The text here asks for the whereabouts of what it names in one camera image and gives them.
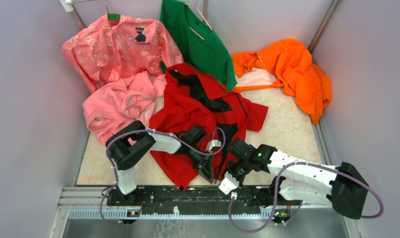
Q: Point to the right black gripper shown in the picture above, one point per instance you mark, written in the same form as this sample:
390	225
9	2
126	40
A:
229	170

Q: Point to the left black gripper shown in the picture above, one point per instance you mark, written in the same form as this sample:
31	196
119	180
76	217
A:
205	163

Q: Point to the red jacket black lining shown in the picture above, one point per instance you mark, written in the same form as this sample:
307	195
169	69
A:
194	98

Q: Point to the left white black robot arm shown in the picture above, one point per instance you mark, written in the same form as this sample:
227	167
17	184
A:
126	148

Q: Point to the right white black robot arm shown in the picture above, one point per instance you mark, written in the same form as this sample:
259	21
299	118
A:
341	187

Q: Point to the pink patterned bear jacket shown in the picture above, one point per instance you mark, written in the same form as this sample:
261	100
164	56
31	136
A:
111	49

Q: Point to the plain pink garment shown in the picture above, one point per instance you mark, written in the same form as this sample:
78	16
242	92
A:
117	104

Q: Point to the orange garment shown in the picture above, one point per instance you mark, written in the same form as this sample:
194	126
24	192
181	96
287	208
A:
289	65

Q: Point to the green shirt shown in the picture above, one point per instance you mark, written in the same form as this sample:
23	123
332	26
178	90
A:
200	46

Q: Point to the green clothes hanger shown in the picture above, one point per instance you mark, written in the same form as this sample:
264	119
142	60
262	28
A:
111	16

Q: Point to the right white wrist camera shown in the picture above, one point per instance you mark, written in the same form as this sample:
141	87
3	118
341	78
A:
228	184

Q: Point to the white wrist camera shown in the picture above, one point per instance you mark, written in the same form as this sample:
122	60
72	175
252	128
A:
228	184
212	144

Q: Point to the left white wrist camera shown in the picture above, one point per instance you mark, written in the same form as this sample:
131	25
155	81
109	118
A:
212	144

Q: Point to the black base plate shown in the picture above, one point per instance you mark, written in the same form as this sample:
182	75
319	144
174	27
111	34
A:
250	200

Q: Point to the white toothed cable strip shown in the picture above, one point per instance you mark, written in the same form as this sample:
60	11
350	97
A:
124	214

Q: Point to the aluminium frame rail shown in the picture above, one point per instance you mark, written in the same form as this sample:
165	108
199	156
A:
75	197

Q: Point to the metal corner post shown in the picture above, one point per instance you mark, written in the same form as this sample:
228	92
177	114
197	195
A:
323	25

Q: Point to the white rail bracket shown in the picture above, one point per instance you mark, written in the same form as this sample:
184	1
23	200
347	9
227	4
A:
68	4

